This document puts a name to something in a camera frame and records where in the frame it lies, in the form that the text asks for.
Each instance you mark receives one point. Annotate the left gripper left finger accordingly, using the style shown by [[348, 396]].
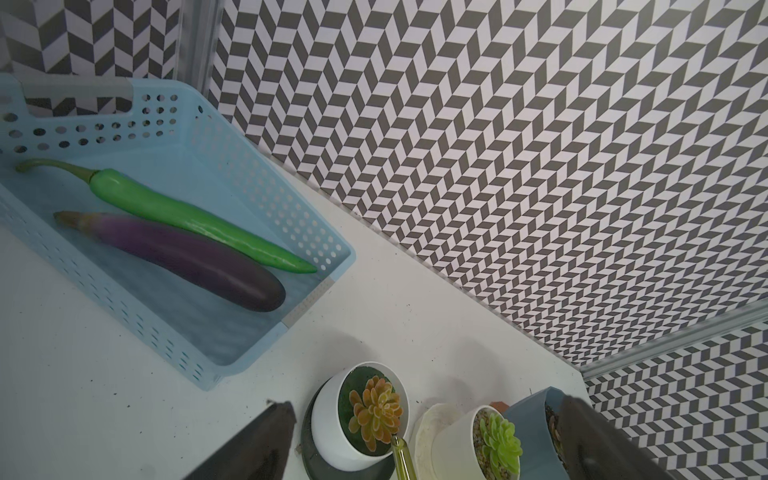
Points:
[[259, 451]]

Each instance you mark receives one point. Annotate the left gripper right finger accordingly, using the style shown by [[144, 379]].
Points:
[[594, 449]]

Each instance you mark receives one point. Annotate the green transparent watering can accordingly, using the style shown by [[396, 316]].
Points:
[[404, 467]]

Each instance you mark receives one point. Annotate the pink succulent blue pot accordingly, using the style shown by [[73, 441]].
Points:
[[530, 417]]

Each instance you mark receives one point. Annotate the green succulent white pot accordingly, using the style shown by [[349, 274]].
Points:
[[480, 444]]

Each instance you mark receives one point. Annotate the yellow succulent white pot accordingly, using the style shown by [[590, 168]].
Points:
[[357, 416]]

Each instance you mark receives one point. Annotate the black round saucer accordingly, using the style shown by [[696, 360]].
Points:
[[318, 469]]

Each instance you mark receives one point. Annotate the terracotta round saucer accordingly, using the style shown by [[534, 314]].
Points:
[[500, 406]]

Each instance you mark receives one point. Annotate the white round saucer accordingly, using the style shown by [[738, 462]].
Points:
[[437, 418]]

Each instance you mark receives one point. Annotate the purple toy eggplant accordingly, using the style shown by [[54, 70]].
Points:
[[197, 259]]

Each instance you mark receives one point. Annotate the light blue plastic basket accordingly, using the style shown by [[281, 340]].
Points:
[[165, 135]]

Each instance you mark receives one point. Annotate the green toy chili pepper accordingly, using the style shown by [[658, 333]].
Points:
[[135, 198]]

